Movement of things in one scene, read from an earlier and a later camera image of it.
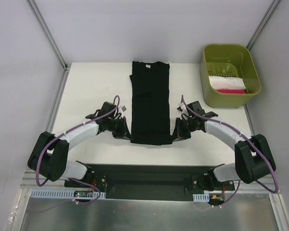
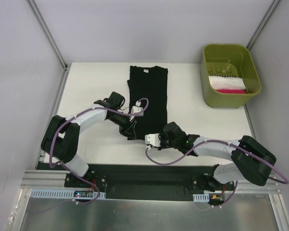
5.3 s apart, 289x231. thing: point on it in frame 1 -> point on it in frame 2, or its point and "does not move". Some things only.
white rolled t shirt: (227, 83) does not move
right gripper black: (180, 127) -> (162, 141)
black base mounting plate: (152, 182) does not move
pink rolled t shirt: (231, 91) does not move
